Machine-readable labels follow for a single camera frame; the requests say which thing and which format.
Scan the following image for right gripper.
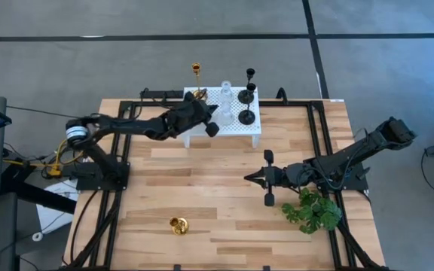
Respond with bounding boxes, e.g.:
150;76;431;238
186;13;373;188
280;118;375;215
243;150;304;207

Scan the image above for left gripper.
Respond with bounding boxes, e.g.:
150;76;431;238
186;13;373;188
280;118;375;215
170;92;221;138

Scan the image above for clear ribbed glass candle holder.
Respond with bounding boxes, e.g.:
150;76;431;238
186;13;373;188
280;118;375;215
216;103;235;127
216;80;234;105

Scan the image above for black candlestick holder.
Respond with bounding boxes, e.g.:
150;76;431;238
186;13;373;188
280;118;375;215
237;68;256;105
238;83;258;126

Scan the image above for gold candlestick holder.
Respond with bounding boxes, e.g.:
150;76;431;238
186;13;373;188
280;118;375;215
169;216;190;236
191;62;209;102

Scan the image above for white perforated metal shelf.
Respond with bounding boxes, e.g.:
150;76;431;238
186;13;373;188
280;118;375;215
181;87;262;149

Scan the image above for black power strip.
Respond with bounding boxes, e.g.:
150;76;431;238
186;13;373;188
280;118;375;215
140;89;185;101

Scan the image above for green plant in white pot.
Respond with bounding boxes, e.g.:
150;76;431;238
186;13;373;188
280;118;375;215
280;187;343;235

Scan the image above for black metal stand base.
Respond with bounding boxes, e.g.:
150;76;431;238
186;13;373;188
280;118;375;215
0;165;78;215

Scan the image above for white paper sheet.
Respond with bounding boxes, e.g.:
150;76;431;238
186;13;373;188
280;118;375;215
35;179;79;234

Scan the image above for black aluminium table frame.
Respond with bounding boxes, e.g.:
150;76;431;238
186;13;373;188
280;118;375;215
62;88;390;271

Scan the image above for yellow cable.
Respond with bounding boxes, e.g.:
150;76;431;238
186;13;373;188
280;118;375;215
2;138;86;178

